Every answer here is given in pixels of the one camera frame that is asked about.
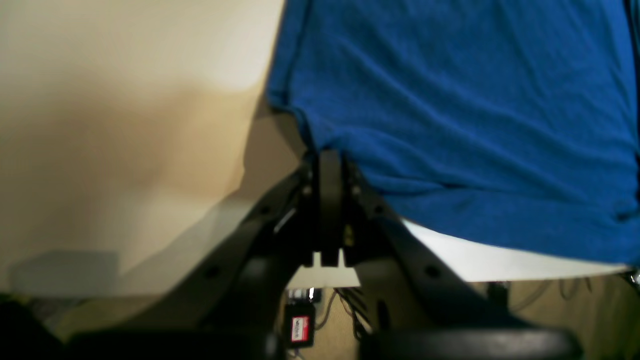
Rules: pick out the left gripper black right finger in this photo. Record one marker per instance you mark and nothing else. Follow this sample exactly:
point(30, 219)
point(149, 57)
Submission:
point(418, 307)

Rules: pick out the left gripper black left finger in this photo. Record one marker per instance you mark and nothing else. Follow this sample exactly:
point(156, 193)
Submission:
point(227, 307)

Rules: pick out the dark blue t-shirt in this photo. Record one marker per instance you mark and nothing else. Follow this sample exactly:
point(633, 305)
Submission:
point(511, 123)

